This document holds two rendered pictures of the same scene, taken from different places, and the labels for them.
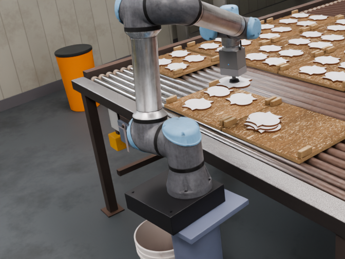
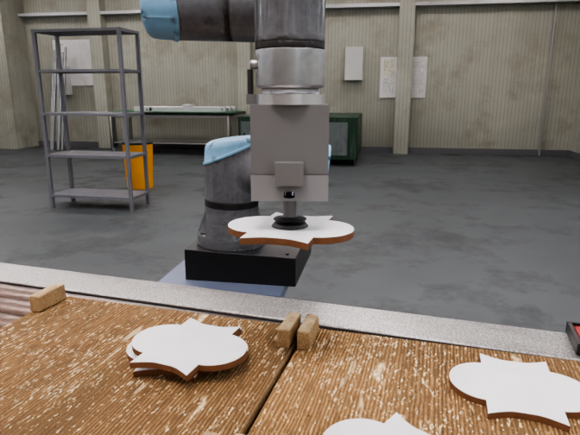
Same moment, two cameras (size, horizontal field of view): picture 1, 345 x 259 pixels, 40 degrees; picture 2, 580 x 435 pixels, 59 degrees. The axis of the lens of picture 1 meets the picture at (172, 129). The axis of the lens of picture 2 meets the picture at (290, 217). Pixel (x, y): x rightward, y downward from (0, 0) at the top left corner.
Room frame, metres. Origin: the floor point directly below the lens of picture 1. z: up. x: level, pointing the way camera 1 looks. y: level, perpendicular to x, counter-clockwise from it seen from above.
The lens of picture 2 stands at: (2.25, -0.66, 1.26)
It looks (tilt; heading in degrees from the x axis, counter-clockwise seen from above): 14 degrees down; 139
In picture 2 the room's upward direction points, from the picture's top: straight up
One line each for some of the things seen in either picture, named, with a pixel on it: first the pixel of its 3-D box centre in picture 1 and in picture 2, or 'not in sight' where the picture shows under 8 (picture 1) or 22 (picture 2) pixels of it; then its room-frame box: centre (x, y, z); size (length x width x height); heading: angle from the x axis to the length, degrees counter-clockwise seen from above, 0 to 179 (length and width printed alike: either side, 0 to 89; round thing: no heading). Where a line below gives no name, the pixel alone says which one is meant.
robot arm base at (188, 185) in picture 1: (187, 173); (231, 219); (1.35, -0.03, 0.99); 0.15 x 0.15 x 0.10
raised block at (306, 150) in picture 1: (304, 151); (47, 297); (1.45, -0.45, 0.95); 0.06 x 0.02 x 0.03; 122
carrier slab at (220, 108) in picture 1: (219, 104); (465, 433); (2.03, -0.23, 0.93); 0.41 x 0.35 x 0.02; 33
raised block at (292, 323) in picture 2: (230, 122); (289, 329); (1.78, -0.24, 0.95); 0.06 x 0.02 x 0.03; 122
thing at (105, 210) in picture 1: (100, 154); not in sight; (2.70, 0.47, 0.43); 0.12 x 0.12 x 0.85; 31
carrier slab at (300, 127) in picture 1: (288, 128); (104, 372); (1.68, -0.46, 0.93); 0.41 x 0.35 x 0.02; 32
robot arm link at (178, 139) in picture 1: (181, 141); (235, 167); (1.35, -0.02, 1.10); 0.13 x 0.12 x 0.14; 47
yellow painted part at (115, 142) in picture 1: (116, 127); not in sight; (2.37, 0.30, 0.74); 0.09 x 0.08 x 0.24; 31
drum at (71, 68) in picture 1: (79, 78); not in sight; (4.75, 0.88, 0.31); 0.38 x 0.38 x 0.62
